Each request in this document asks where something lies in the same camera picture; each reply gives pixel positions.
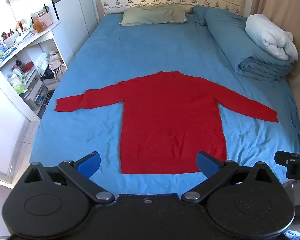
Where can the red box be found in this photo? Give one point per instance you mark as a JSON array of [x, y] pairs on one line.
[[27, 67]]

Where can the pale green pillow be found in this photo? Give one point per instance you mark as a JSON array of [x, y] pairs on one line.
[[150, 16]]

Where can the white wardrobe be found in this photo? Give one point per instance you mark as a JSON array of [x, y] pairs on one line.
[[72, 12]]

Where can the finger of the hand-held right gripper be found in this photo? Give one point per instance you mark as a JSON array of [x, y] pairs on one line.
[[281, 158]]

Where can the bed with blue sheet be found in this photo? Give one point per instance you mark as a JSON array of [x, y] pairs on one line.
[[165, 47]]

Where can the white pillow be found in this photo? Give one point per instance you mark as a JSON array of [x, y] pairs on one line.
[[267, 36]]

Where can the white plastic bag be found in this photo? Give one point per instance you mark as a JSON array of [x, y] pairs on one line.
[[42, 62]]

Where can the white shelf unit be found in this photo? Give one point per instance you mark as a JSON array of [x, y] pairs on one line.
[[20, 52]]

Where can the beige curtain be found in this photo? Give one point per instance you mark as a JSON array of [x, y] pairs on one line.
[[287, 2]]

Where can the pink basket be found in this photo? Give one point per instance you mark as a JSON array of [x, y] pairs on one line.
[[46, 18]]

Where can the beige bag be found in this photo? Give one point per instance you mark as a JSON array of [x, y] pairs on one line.
[[55, 63]]

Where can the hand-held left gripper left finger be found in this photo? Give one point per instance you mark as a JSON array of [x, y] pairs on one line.
[[91, 163]]

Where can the orange plush toy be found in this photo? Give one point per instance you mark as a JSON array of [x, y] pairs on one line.
[[38, 26]]

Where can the folded blue duvet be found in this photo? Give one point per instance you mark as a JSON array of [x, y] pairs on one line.
[[227, 37]]

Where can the red long-sleeved sweater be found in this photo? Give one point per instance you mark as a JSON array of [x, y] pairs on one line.
[[170, 120]]

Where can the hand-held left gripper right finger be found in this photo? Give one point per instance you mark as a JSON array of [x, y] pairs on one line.
[[205, 163]]

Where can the white box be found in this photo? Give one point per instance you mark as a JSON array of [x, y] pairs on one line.
[[10, 40]]

